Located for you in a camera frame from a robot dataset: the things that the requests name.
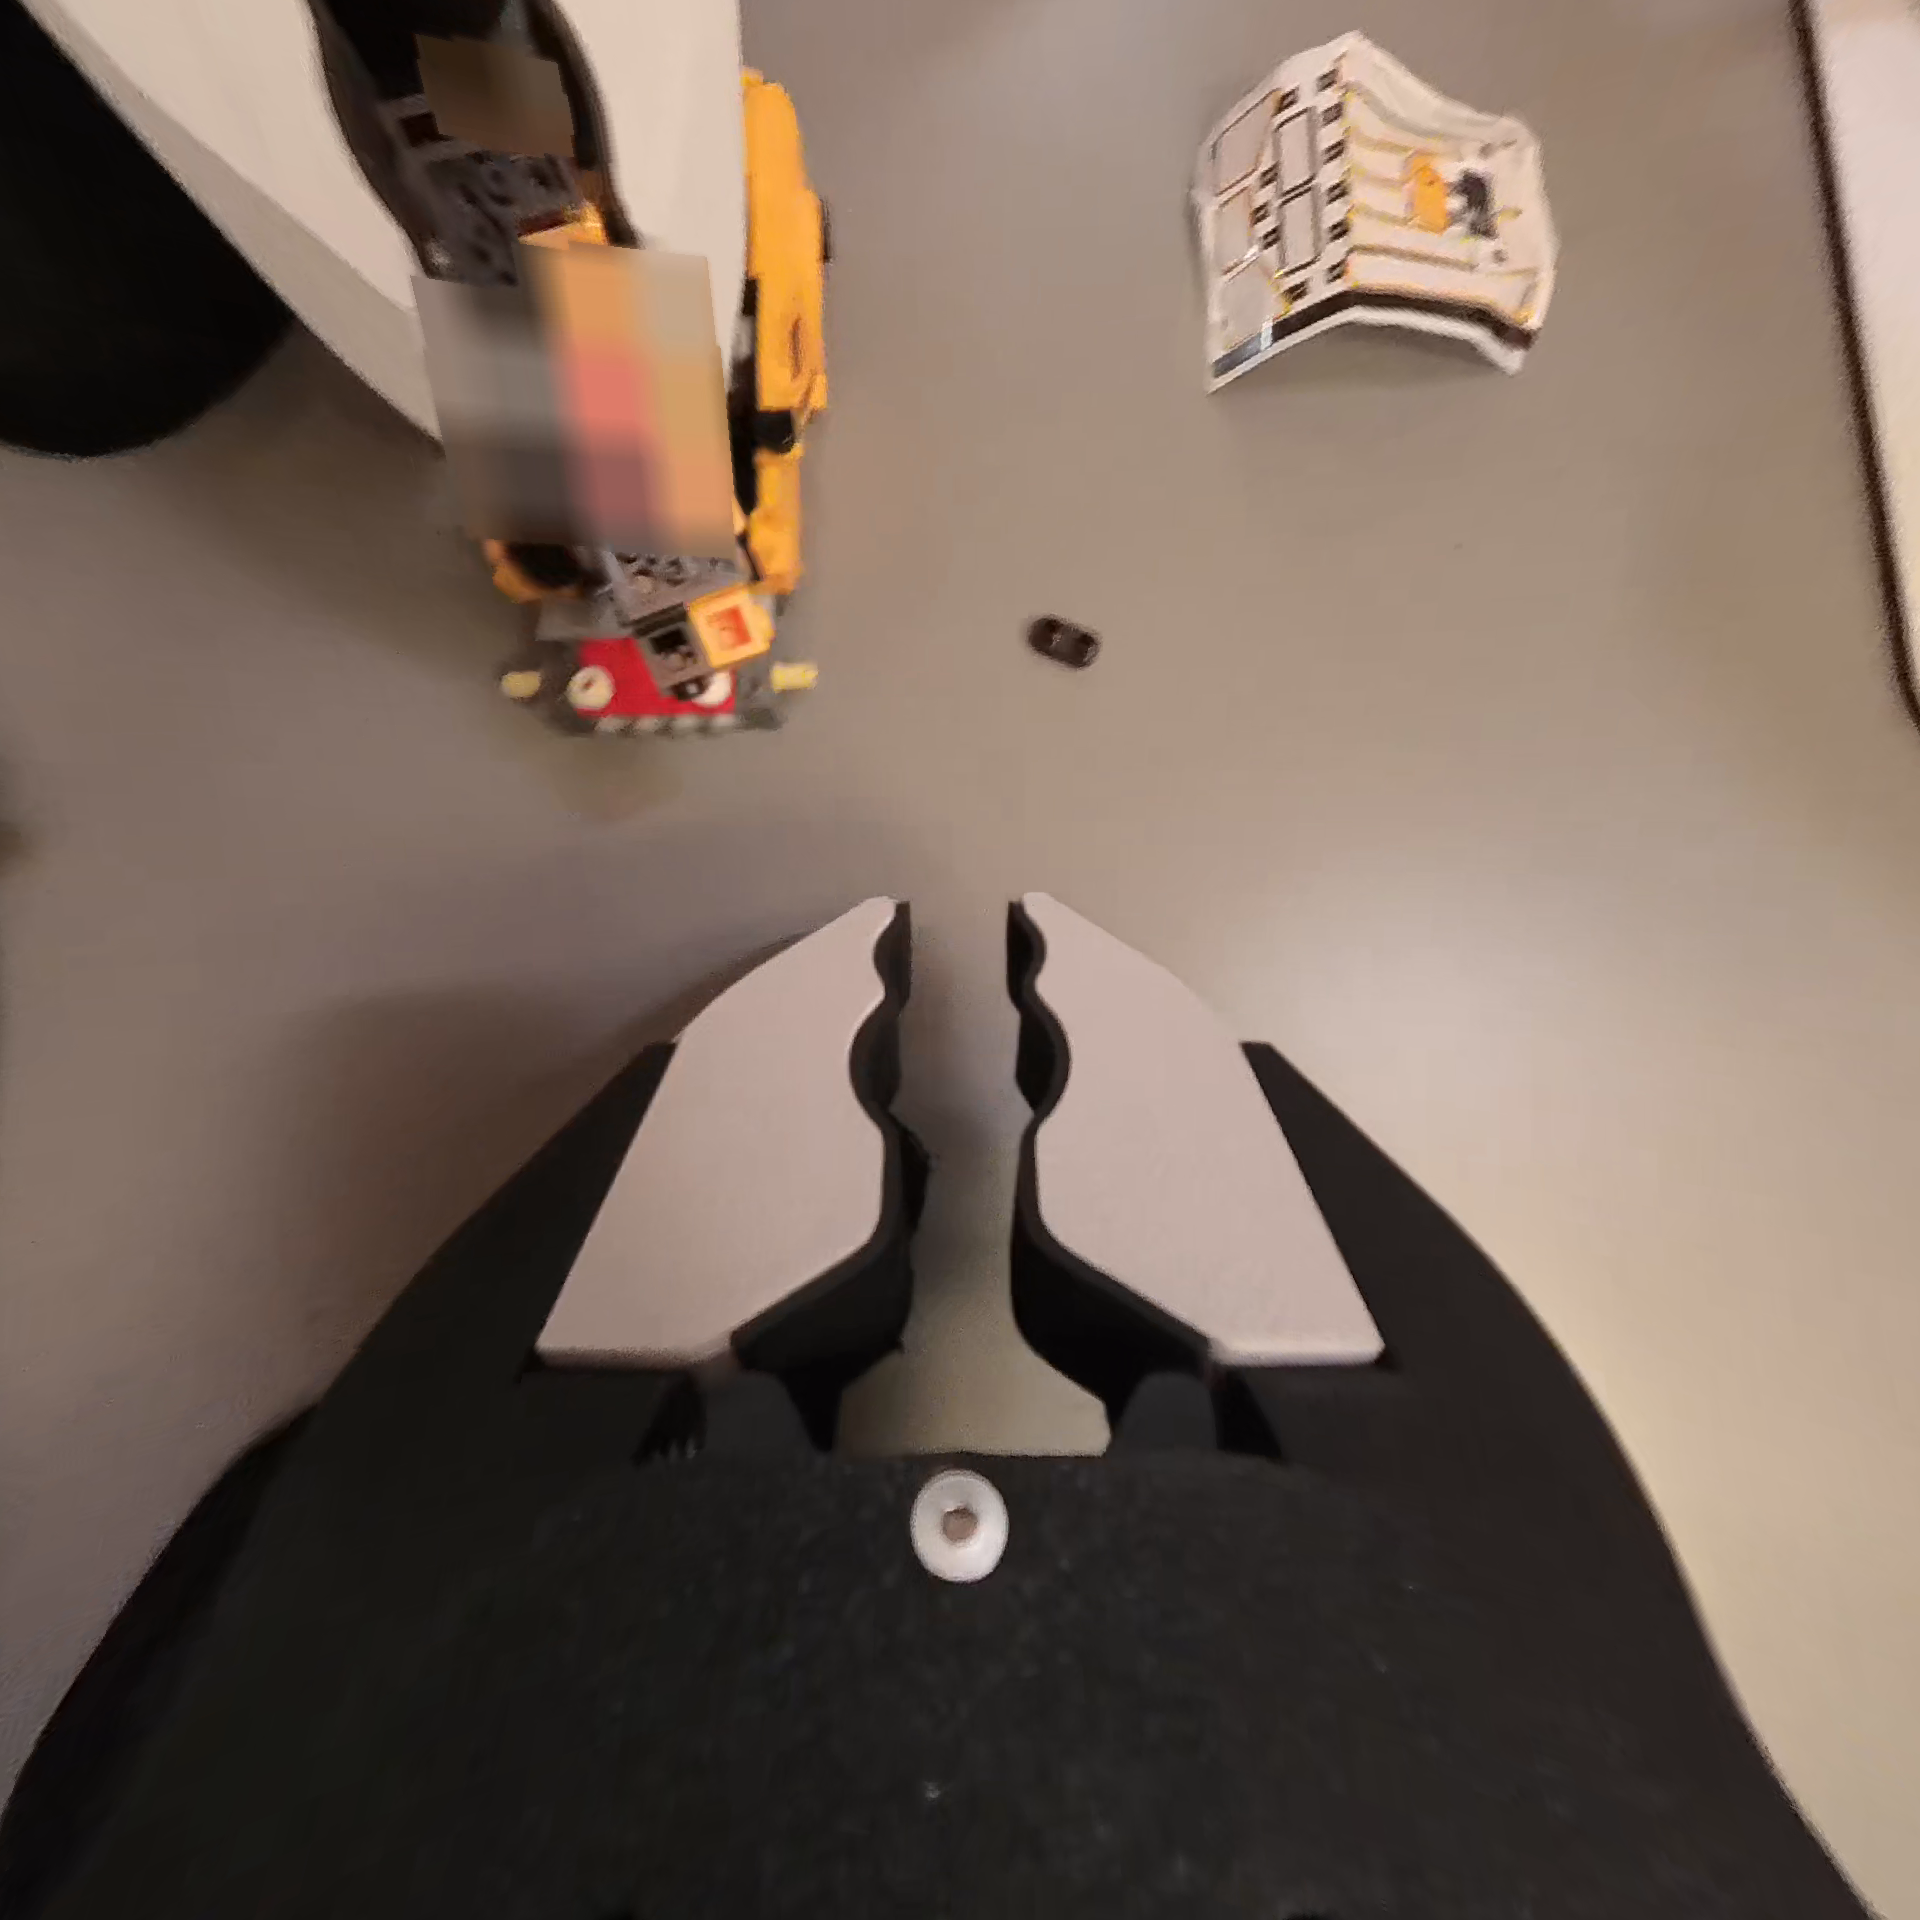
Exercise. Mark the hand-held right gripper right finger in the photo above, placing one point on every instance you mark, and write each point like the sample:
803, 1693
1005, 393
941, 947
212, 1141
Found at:
1184, 1185

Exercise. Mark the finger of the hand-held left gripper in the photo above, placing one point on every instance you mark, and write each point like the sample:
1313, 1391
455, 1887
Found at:
253, 149
675, 120

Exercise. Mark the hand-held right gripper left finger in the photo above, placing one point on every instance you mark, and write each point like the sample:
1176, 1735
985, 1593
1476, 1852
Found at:
733, 1185

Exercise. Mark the yellow lego car body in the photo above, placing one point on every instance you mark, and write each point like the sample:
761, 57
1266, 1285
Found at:
780, 301

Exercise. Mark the small black lego piece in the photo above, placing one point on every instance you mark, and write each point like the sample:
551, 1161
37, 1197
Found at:
1065, 644

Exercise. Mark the lego sticker sheet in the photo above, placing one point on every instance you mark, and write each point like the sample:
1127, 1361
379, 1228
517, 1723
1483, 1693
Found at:
1348, 195

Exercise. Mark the black mesh wrist rest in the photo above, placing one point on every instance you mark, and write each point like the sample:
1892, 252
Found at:
76, 301

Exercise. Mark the white book stand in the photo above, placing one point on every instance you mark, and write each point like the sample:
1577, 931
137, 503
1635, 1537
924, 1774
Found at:
1882, 301

